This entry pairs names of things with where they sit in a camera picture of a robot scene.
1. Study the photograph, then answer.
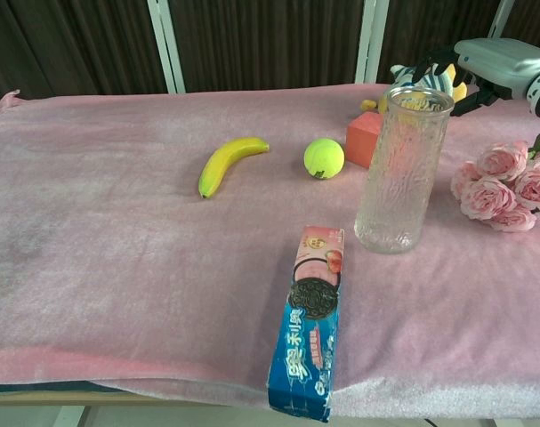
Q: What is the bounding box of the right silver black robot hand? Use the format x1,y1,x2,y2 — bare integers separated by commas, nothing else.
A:
414,37,540,117

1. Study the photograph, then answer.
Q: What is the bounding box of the pink rose bouquet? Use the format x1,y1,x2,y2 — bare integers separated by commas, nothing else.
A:
449,131,540,233

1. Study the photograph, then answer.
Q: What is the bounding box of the tall textured clear glass vase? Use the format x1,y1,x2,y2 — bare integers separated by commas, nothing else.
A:
353,85,456,255

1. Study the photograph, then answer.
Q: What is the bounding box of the blue striped yellow plush toy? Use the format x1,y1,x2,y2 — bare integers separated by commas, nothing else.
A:
389,61,469,112

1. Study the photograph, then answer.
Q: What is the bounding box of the red-orange cube block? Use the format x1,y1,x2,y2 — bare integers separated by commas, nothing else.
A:
345,111,384,169

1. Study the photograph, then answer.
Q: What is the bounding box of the yellow-green tennis ball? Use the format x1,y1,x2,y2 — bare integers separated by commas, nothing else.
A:
302,138,346,181

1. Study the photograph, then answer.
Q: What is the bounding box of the dark brown curtain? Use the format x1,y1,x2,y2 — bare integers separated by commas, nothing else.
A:
0,0,540,119

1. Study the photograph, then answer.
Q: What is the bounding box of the yellow banana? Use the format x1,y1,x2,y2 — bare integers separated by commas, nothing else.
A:
197,136,271,200

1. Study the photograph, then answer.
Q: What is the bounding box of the blue Oreo cookie box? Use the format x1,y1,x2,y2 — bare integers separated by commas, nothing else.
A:
266,225,346,423

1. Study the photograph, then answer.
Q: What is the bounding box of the pink fleece table cloth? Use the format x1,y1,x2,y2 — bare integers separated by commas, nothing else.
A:
0,81,540,422

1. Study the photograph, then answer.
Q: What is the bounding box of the dark blue underlay mat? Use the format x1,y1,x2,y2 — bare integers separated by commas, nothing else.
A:
0,381,124,395

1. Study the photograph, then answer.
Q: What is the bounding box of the white metal frame post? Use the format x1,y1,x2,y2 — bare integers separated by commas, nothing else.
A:
353,0,391,85
486,0,516,42
146,0,187,95

